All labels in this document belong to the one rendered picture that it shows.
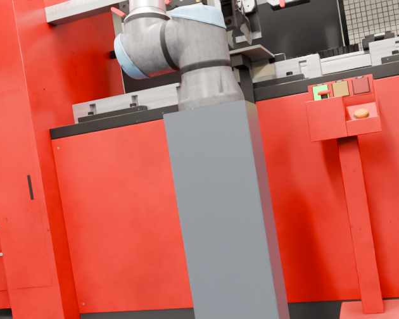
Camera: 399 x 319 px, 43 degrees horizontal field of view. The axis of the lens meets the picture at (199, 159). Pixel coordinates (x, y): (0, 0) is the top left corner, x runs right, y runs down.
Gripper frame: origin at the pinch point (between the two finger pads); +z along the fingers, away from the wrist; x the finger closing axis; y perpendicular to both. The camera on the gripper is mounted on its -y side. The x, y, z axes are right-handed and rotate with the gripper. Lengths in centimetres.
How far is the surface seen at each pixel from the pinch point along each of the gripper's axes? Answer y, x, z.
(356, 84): -26.3, -37.8, 8.3
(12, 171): -32, 97, 15
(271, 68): -0.9, -8.5, 11.8
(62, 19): 25, 77, -18
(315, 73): -4.0, -23.9, 15.7
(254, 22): 12.7, -4.7, -1.0
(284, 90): -16.5, -13.6, 11.9
